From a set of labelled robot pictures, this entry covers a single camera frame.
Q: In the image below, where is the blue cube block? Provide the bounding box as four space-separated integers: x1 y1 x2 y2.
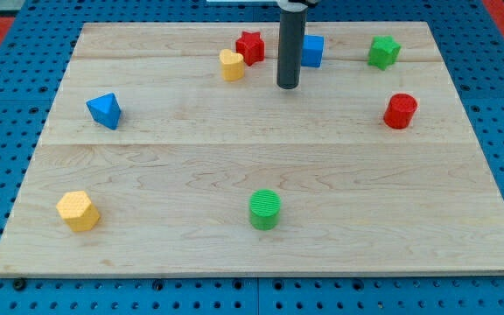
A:
301 35 325 67

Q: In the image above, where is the green cylinder block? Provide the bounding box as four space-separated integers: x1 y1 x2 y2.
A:
248 189 281 230

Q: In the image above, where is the light wooden board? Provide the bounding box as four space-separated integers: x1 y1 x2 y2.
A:
0 22 504 278

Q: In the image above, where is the yellow heart block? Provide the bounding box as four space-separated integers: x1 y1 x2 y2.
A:
219 49 244 81

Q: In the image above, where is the red star block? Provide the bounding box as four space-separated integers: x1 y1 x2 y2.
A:
235 31 265 67

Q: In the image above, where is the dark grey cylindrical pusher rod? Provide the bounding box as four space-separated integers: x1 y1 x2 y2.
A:
276 5 307 89

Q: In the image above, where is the red cylinder block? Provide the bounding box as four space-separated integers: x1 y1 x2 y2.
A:
383 93 418 130

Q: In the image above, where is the blue triangular prism block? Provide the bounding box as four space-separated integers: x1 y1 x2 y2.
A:
86 93 122 130

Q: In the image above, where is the green star block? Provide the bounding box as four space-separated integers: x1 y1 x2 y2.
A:
367 36 402 71

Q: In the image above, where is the yellow hexagon block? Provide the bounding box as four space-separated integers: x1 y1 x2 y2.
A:
56 191 101 232

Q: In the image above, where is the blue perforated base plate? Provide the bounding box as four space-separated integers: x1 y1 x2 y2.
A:
0 1 504 314

